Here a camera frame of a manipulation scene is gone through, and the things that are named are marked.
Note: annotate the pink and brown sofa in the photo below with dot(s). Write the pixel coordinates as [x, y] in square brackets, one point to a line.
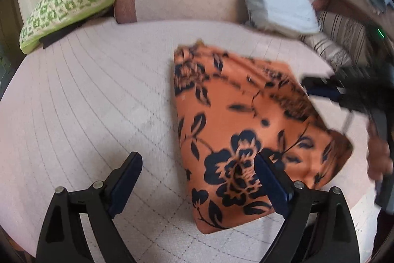
[92, 96]

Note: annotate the orange floral pillow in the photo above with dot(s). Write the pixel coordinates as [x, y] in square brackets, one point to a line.
[234, 115]

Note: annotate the green patterned pillow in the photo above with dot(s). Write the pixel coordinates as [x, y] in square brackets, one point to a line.
[67, 1]

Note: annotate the person's right hand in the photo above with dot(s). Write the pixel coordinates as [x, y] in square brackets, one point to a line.
[380, 155]

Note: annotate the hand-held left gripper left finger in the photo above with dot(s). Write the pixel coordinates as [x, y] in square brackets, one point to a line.
[123, 186]

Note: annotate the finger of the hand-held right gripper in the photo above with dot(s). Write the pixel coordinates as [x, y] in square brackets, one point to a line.
[323, 93]

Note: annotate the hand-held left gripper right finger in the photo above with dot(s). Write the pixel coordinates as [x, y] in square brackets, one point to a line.
[272, 186]

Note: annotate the beige striped pillow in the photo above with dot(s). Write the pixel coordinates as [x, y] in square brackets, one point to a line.
[338, 35]

